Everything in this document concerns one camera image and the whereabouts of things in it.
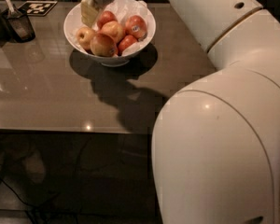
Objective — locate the red lower right apple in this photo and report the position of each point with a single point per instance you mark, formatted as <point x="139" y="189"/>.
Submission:
<point x="127" y="41"/>

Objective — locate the white ceramic bowl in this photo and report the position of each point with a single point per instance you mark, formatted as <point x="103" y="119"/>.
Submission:
<point x="113" y="60"/>

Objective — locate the yellow-red apple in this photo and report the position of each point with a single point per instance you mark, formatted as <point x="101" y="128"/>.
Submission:
<point x="115" y="30"/>
<point x="103" y="45"/>

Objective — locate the dark red back apple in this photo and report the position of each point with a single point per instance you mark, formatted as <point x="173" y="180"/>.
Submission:
<point x="105" y="17"/>

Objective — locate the black fiducial marker card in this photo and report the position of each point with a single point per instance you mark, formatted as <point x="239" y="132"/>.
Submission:
<point x="38" y="8"/>

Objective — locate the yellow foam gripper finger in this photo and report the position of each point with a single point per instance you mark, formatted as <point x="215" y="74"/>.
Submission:
<point x="89" y="12"/>

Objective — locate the yellow-red centre apple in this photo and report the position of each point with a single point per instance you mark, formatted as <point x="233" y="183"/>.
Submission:
<point x="115" y="30"/>

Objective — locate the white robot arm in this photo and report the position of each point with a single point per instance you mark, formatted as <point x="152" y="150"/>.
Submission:
<point x="216" y="143"/>

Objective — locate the yellow-red front apple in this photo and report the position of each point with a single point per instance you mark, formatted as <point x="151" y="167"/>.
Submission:
<point x="103" y="45"/>

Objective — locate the red apple with sticker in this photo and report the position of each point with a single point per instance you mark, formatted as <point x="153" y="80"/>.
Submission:
<point x="136" y="26"/>

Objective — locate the small pale left apple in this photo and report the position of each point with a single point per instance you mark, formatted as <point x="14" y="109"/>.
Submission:
<point x="84" y="36"/>

